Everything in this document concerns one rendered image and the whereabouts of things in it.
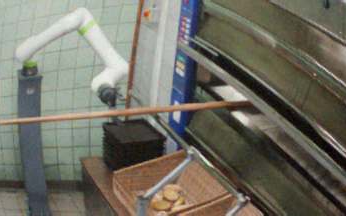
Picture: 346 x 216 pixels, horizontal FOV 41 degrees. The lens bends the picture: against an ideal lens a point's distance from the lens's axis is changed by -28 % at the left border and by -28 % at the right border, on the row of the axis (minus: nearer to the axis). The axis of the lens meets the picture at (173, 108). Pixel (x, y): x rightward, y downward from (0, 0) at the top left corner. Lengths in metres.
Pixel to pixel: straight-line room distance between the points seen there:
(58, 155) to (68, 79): 0.61
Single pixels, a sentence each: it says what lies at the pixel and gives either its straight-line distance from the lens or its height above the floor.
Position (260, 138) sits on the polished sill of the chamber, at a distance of 2.77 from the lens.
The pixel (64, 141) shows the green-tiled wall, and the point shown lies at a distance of 4.18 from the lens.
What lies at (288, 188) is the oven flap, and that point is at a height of 1.06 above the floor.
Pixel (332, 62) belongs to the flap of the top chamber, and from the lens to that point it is 2.17.
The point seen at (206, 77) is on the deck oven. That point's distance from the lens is 3.32.
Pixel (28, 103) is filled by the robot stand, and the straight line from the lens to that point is 3.36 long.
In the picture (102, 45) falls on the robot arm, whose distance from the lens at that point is 3.09.
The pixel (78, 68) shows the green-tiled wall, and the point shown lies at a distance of 4.00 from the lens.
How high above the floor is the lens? 2.28
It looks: 22 degrees down
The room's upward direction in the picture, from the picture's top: 6 degrees clockwise
